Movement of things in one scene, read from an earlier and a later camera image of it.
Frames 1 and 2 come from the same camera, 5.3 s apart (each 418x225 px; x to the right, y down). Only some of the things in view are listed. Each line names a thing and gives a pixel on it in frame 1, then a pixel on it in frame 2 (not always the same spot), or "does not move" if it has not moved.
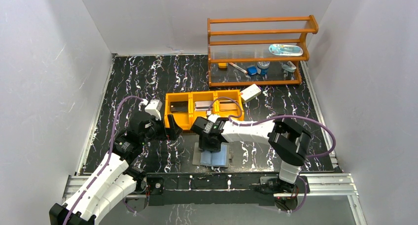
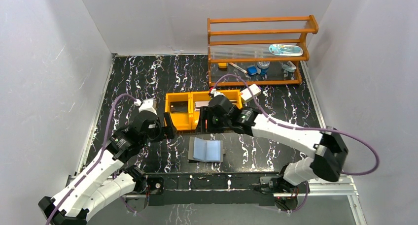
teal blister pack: (285, 50) does not move
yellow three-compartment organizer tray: (222, 104) does not move
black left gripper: (166, 131) does not move
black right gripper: (198, 129) -> (202, 119)
